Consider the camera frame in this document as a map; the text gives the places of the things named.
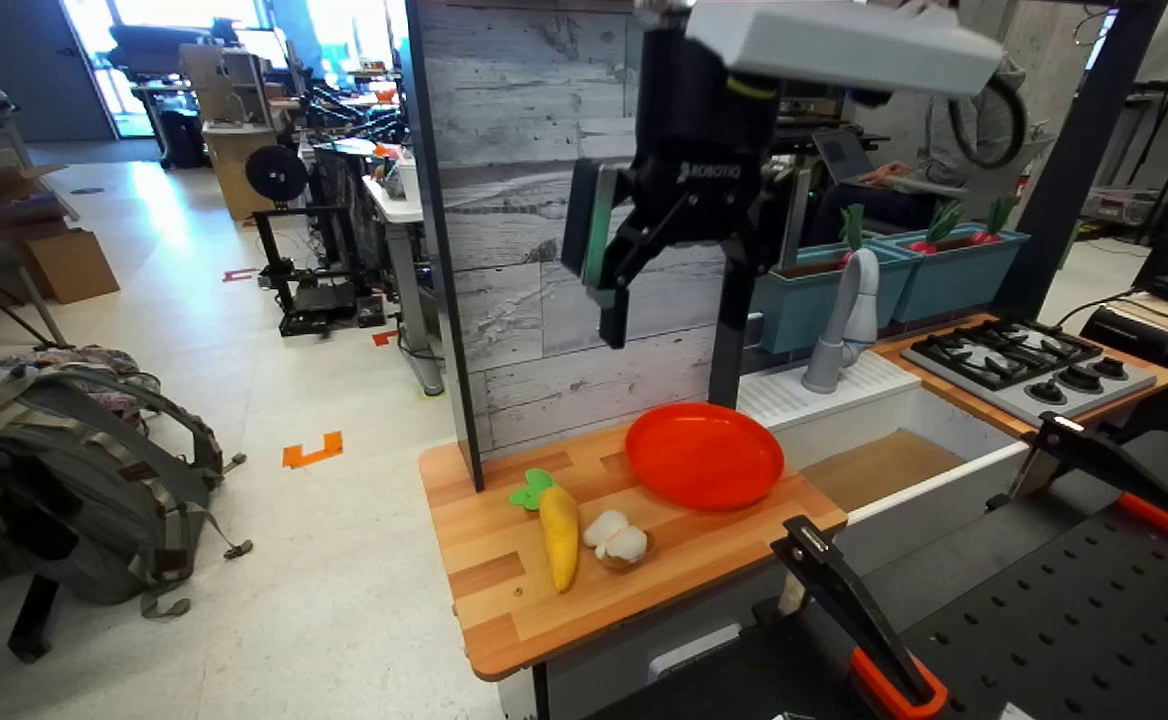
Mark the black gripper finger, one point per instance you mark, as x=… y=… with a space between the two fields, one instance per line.
x=612 y=303
x=708 y=253

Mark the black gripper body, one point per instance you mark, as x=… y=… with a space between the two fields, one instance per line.
x=696 y=120

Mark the yellow carrot plush green top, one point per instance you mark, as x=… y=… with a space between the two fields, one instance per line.
x=557 y=534

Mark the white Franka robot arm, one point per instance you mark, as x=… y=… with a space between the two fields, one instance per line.
x=850 y=45

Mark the teal planter box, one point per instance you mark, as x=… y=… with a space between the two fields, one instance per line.
x=957 y=283
x=799 y=307

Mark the grey marble backdrop panel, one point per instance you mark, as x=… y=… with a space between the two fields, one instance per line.
x=528 y=202

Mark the red radish toy green leaves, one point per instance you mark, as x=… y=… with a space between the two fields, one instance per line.
x=853 y=227
x=966 y=228

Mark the grey toy faucet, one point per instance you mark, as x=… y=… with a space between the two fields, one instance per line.
x=862 y=303

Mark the red round plate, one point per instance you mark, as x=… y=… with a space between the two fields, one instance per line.
x=706 y=457

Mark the white toy sink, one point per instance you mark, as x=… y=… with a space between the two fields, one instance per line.
x=825 y=402

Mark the white background table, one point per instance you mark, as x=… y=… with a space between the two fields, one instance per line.
x=405 y=213

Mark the black 3D printer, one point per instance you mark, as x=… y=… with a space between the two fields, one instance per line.
x=309 y=283

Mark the toy gas stove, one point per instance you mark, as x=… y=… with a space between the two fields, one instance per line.
x=1009 y=366

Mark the orange floor tape mark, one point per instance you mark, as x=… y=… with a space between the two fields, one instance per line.
x=312 y=454

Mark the wooden cabinet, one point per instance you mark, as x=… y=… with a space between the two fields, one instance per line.
x=231 y=120

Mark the brown cardboard box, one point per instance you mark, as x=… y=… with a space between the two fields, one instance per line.
x=69 y=267

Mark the grey backpack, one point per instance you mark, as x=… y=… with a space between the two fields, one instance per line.
x=78 y=482

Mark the black metal frame post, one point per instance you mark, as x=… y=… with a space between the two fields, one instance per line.
x=1077 y=145
x=732 y=345
x=445 y=243

